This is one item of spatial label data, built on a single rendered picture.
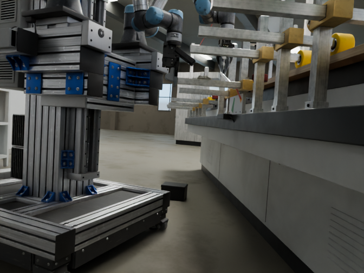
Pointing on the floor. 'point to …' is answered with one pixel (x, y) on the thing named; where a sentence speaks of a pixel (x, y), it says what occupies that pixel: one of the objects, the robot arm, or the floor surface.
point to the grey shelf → (5, 95)
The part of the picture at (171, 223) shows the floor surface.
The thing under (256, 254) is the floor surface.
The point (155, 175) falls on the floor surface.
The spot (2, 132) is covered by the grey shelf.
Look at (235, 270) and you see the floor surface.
